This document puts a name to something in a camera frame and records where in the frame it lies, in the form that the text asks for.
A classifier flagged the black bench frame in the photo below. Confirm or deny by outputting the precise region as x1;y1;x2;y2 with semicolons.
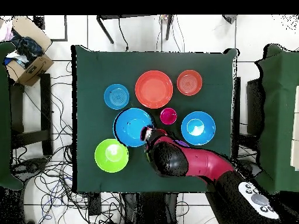
10;73;54;156

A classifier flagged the tangle of black cables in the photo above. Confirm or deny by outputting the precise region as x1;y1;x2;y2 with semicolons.
11;60;122;224

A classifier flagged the cardboard box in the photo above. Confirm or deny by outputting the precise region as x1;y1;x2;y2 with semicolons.
5;16;55;88

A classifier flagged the black stand base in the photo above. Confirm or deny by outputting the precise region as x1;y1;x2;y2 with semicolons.
11;157;48;181
235;159;263;178

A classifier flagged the black box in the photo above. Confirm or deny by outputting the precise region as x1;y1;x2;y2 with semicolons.
33;15;46;30

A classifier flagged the green plastic bowl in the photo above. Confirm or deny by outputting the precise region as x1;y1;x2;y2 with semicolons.
94;138;130;174

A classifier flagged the grey box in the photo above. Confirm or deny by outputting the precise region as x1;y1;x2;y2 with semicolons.
221;15;237;25

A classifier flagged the green cloth covered table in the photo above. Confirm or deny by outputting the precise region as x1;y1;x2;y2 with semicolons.
253;43;299;194
0;41;24;191

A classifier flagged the dark clothes bundle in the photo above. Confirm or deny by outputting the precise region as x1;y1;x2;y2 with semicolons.
8;30;45;68

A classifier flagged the purple plastic bowl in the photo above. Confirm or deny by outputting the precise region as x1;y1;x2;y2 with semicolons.
174;139;190;148

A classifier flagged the dark green tablecloth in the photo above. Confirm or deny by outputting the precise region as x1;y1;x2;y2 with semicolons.
71;44;239;194

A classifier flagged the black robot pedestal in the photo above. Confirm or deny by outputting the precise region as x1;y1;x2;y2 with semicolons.
120;192;179;224

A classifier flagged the large blue plastic bowl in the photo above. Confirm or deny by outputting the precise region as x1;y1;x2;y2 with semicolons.
180;111;216;146
113;107;155;148

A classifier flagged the pink plastic cup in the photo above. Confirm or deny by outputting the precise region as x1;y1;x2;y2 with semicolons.
159;107;178;125

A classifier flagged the black cable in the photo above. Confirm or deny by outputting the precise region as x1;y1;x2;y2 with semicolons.
117;17;130;51

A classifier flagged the black power strip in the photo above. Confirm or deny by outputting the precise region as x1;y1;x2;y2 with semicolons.
87;192;102;216

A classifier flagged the small orange flat-bottomed bowl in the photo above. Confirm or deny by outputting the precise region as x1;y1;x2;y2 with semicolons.
176;69;203;97

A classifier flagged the beige board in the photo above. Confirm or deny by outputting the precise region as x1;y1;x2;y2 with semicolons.
290;85;299;172

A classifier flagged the large orange plastic bowl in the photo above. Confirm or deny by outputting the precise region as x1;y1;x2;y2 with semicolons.
134;70;174;110

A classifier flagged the black metal table frame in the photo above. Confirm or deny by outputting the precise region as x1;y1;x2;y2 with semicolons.
96;15;175;45

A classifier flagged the small blue flat-bottomed bowl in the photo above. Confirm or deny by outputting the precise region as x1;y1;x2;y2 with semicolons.
103;83;130;111

